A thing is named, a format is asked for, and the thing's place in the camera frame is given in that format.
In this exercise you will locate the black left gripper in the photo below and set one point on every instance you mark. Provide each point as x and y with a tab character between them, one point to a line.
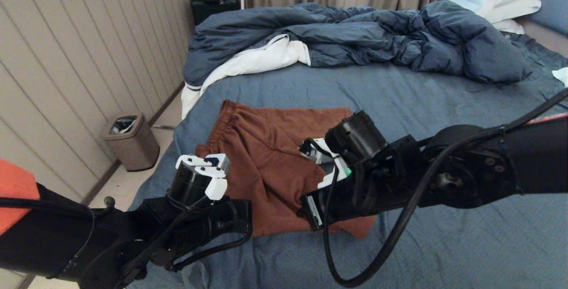
195	222

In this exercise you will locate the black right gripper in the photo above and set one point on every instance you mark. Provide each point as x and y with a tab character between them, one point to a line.
377	182

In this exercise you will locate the rust brown shorts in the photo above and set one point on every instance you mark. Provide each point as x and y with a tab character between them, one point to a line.
266	156

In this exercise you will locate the beige trash bin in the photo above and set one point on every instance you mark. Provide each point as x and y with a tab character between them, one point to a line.
135	149

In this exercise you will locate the black bin liner bag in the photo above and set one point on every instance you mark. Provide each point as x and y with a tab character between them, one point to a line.
123	124

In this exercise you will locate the blue bed sheet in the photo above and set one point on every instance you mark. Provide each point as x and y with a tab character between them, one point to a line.
443	244

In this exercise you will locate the white blanket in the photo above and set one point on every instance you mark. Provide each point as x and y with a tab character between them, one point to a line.
257	59

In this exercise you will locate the rumpled dark blue duvet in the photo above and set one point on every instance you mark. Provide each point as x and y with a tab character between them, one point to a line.
377	36

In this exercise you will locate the black suitcase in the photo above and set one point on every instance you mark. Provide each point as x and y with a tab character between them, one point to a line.
213	8

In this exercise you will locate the small white pillow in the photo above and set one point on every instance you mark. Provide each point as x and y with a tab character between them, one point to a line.
509	26

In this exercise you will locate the pale crumpled cloth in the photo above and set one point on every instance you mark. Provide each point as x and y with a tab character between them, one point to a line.
562	76

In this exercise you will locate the flat white pillow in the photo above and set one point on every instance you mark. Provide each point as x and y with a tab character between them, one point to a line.
515	8

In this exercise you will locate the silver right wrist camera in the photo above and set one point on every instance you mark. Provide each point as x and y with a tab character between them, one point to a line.
321	153

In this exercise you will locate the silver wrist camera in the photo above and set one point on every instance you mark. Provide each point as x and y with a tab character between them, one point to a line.
321	153
219	162

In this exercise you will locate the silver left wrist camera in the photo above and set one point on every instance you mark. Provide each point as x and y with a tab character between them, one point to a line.
219	162

